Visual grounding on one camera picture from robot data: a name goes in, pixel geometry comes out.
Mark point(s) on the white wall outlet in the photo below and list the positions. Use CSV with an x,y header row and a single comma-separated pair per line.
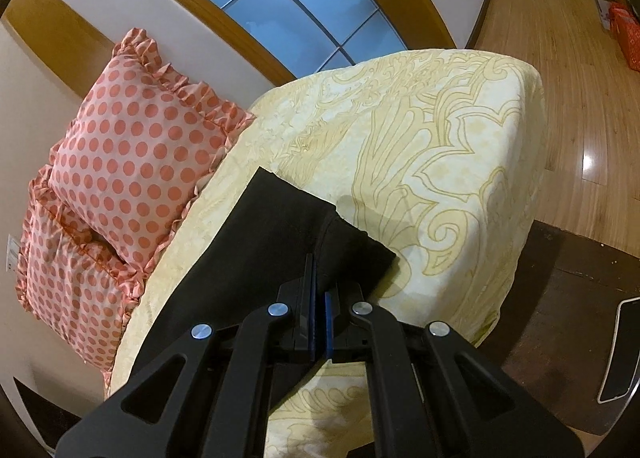
x,y
12,253

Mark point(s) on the red bag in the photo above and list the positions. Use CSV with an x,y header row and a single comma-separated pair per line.
x,y
625,32

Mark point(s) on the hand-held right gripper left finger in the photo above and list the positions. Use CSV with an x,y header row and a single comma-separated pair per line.
x,y
311,328

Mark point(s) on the smartphone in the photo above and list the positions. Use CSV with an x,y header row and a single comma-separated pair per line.
x,y
622,353

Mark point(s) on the dark wooden table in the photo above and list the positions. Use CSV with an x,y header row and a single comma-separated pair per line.
x,y
565,298

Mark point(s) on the pink polka dot pillow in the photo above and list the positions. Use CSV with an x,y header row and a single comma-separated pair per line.
x,y
140,147
65,298

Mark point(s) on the black pants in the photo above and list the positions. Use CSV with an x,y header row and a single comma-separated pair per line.
x,y
280,238

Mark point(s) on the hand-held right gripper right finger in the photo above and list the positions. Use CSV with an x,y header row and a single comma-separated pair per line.
x,y
328,323

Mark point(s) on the cardboard box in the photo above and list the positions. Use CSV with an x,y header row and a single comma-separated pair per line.
x,y
601,10

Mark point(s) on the bed with yellow patterned sheet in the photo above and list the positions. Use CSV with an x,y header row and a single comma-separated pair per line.
x,y
425,162

